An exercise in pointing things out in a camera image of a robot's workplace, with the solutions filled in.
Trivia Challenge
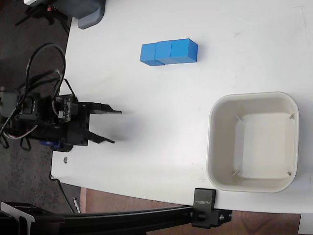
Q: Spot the black camera circuit board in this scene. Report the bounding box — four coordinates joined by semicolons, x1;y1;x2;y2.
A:
54;96;75;122

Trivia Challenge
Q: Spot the gray monitor stand base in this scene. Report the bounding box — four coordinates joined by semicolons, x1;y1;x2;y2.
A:
52;0;107;30

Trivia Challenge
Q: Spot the black tripod with red button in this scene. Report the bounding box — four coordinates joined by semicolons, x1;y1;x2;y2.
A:
14;0;72;33

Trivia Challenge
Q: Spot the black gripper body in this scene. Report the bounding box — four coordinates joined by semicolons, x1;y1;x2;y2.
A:
65;100;90;147

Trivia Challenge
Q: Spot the black table clamp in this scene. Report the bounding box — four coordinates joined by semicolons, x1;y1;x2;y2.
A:
191;188;233;229

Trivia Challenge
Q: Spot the black looped cable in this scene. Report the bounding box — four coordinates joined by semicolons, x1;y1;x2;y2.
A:
25;43;67;98

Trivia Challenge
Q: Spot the thin black floor cable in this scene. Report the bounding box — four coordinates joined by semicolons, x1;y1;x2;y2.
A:
50;174;74;214

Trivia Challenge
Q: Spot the white square plastic bin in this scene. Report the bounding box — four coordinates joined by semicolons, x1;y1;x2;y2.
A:
206;91;300;193

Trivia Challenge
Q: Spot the white and red wire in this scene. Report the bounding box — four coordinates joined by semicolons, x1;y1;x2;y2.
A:
0;124;40;141

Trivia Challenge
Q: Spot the blue base clamp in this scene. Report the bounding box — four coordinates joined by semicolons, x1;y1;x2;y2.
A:
40;140;62;150

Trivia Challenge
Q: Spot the black six-joint robot arm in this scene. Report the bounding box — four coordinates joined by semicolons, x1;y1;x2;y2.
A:
0;85;74;150

